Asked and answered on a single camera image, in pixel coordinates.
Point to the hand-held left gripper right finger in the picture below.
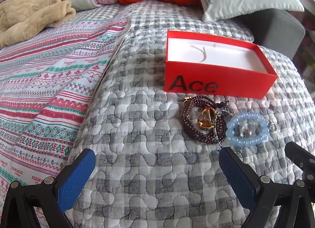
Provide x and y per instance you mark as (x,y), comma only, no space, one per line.
(236,181)

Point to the striped patterned bed sheet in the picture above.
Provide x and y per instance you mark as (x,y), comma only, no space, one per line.
(49,82)

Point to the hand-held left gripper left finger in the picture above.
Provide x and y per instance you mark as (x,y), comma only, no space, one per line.
(73,181)

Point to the silver crystal charm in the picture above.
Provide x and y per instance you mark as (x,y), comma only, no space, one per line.
(273,127)

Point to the dark purple bead charm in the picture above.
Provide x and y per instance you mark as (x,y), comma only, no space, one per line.
(222,105)

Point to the red cardboard box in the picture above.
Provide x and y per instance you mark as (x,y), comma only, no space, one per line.
(233,80)

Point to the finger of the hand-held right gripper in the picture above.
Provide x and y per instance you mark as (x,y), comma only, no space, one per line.
(299,156)

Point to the beige fleece blanket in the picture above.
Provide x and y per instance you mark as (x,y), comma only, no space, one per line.
(32,11)

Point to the pearl earring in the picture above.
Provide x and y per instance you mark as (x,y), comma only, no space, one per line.
(243,132)

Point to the grey checked quilt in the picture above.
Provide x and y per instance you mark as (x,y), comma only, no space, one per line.
(137,144)

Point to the grey sofa armrest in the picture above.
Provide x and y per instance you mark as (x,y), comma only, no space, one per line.
(278,28)

